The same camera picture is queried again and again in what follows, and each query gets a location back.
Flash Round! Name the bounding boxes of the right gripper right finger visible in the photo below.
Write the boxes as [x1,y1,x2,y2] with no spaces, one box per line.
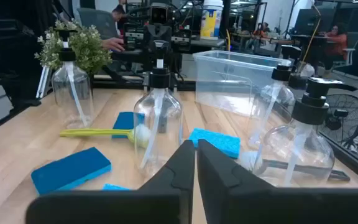
[196,139,358,224]

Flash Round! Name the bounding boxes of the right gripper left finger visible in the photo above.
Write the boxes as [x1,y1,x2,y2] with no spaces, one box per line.
[25,139,196,224]

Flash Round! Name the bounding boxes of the clear soap bottle black pump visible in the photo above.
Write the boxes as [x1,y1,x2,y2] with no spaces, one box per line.
[50,28,95,130]
[253,77,358,188]
[247,45,303,150]
[132,40,185,180]

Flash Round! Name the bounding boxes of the light blue sponge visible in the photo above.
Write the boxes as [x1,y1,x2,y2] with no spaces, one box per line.
[101,183,132,191]
[188,127,241,159]

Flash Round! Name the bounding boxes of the dark blue sponge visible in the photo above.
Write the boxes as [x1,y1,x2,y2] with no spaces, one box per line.
[30,146,112,196]
[111,111,145,139]

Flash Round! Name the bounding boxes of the green dish brush white bristles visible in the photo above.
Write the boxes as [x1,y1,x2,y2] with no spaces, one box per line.
[59,123,152,149]

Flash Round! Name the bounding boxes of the person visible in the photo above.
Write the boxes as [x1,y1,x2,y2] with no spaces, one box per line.
[253,21,272,38]
[320,23,349,71]
[110,0,129,35]

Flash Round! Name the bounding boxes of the person's hand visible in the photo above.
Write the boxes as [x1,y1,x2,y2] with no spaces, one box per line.
[100,37,126,53]

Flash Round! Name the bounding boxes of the dark grey side table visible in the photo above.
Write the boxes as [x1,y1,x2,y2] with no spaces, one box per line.
[178,36,229,55]

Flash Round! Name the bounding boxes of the yellow white wipes canister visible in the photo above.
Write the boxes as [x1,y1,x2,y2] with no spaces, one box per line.
[200,0,224,40]

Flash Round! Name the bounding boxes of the artificial green plant white flowers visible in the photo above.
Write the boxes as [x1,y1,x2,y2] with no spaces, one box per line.
[34,19,113,100]

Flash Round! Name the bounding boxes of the large square clear plastic tub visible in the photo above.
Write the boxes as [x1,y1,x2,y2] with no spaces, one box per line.
[193,50,293,118]

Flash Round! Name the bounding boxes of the black floor fan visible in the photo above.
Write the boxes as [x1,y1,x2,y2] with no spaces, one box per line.
[320,93,358,150]

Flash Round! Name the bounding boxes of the black computer monitor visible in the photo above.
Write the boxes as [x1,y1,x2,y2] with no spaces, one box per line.
[292,8,323,35]

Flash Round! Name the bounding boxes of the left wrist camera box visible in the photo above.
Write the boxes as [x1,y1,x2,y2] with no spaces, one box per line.
[149,2,171,26]

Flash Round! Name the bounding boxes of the black aluminium table frame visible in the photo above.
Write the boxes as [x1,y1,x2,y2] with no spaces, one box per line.
[0,74,358,187]

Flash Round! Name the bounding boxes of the thin yellow cable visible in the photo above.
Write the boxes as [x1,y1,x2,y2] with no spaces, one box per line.
[296,17,322,68]

